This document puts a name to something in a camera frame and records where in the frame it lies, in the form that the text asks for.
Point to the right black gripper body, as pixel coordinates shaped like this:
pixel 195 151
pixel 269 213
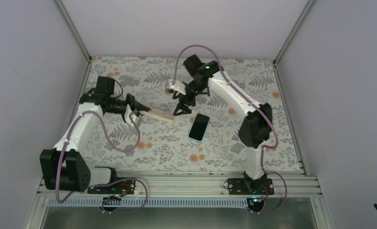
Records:
pixel 200 88

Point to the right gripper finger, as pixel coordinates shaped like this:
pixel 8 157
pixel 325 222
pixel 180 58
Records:
pixel 183 108
pixel 178 95

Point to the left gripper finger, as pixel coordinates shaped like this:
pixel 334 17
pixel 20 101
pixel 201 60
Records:
pixel 140 107
pixel 137 118

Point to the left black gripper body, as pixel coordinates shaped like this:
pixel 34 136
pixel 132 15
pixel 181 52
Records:
pixel 130 98

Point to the beige phone case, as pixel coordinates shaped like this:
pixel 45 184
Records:
pixel 159 115

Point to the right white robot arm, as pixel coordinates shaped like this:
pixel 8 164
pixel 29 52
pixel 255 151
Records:
pixel 257 118

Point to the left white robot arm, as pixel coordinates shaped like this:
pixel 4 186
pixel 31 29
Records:
pixel 63 166

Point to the black phone light-blue case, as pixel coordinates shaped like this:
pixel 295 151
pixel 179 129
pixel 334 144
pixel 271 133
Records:
pixel 199 127

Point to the floral patterned table mat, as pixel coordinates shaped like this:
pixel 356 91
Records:
pixel 165 146

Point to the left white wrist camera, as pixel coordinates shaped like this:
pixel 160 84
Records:
pixel 128 116

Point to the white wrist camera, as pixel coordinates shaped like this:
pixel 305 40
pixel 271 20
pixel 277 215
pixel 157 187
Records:
pixel 128 116
pixel 176 86

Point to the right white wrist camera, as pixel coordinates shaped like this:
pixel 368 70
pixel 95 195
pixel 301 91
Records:
pixel 176 86

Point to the left aluminium frame post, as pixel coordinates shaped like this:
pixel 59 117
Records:
pixel 71 26

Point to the aluminium frame post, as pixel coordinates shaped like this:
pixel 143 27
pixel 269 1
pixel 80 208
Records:
pixel 309 4
pixel 71 26

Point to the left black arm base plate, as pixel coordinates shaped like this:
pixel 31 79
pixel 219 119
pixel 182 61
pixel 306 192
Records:
pixel 120 188

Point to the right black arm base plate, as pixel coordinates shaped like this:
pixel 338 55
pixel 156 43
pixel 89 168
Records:
pixel 241 186

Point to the light-blue slotted cable duct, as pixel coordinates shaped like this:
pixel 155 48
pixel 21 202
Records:
pixel 154 202

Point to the right aluminium frame post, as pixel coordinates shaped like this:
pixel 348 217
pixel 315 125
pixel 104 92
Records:
pixel 309 4

